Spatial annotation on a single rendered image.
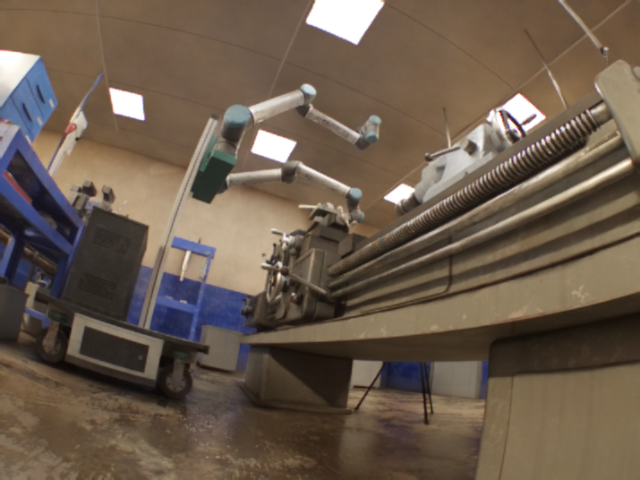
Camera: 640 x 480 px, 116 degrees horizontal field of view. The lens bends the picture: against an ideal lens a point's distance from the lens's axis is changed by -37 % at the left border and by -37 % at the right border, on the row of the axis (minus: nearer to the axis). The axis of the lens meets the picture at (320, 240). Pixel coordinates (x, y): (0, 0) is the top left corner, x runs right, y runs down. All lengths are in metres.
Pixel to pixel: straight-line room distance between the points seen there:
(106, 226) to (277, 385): 1.40
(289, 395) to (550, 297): 1.89
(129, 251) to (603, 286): 1.74
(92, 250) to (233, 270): 4.17
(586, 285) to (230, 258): 5.55
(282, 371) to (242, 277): 3.72
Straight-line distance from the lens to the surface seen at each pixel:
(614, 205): 0.62
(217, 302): 5.54
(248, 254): 5.78
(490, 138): 1.16
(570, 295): 0.42
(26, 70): 1.73
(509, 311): 0.47
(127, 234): 1.74
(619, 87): 0.58
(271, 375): 2.10
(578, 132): 0.61
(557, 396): 0.56
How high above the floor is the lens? 0.32
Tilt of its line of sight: 22 degrees up
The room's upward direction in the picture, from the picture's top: 9 degrees clockwise
